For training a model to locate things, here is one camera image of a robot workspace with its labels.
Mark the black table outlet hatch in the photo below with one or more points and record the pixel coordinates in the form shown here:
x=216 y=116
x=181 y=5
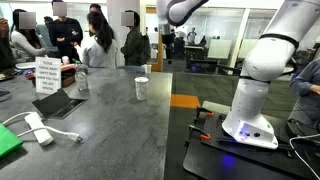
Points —
x=53 y=103

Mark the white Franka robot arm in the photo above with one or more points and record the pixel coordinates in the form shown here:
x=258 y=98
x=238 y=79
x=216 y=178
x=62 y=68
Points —
x=263 y=60

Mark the orange floor mat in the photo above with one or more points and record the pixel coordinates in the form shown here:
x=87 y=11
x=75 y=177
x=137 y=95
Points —
x=185 y=101

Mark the white paper cup with crest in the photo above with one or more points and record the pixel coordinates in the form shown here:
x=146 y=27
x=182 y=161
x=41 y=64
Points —
x=141 y=89

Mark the small pink-white cup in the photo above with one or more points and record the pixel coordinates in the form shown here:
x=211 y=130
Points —
x=65 y=60

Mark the green flat folder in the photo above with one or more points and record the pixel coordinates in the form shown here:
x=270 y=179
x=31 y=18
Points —
x=8 y=141

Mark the brown wooden box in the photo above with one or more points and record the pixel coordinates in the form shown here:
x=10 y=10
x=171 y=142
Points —
x=68 y=78

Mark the man in black jacket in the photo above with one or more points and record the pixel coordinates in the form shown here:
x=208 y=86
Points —
x=65 y=35

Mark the blue bin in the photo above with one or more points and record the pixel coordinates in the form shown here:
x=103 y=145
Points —
x=194 y=68

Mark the long-haired woman in white sweater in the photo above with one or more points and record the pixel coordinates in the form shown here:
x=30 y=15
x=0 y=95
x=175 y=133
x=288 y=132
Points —
x=23 y=43

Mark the white printed sign stand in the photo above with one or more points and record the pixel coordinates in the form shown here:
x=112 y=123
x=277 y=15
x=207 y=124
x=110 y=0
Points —
x=48 y=75

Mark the ponytail woman in grey sweater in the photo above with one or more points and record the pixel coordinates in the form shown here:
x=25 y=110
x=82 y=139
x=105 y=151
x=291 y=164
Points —
x=98 y=50

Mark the white partition panel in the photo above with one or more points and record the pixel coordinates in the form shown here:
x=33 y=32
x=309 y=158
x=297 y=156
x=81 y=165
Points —
x=219 y=49
x=247 y=48

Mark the person in dark clothes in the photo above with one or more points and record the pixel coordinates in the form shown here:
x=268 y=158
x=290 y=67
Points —
x=5 y=50

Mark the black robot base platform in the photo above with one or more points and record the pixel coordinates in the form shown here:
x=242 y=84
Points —
x=213 y=160

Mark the clear plastic water bottle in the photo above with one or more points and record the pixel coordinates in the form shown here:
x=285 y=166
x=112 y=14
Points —
x=81 y=78

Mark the wooden door frame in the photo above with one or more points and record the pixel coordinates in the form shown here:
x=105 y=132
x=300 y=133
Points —
x=160 y=56

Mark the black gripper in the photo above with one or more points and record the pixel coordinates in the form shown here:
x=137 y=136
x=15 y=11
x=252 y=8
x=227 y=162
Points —
x=168 y=41

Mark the dark-haired person behind group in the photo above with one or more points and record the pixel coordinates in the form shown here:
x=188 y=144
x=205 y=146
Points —
x=95 y=8

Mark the white power strip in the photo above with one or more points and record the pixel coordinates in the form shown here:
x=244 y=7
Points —
x=38 y=128

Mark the small plain white cup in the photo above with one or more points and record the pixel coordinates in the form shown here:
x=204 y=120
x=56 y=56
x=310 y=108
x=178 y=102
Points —
x=147 y=69

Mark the person in grey-blue sweater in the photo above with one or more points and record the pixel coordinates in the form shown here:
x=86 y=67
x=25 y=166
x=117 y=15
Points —
x=308 y=100

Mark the white plate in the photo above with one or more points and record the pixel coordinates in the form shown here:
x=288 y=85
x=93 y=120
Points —
x=25 y=65

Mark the distant standing person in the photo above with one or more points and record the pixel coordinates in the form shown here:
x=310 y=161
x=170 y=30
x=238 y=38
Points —
x=191 y=36

